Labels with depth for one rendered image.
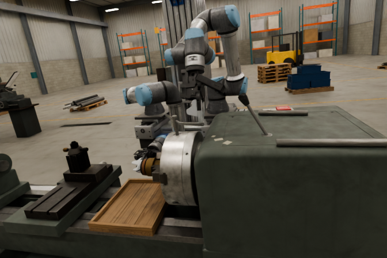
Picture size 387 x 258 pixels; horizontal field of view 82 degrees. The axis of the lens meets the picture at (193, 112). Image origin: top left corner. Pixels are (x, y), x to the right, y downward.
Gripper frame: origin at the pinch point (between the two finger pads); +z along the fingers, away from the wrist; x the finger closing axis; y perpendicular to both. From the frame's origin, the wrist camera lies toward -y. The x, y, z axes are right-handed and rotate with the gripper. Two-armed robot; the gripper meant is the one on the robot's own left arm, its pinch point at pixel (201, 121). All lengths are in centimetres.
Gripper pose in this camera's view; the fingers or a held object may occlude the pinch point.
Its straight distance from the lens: 82.4
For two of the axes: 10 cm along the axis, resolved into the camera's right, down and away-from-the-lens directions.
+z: 0.3, 9.9, -1.1
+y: -9.7, 0.5, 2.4
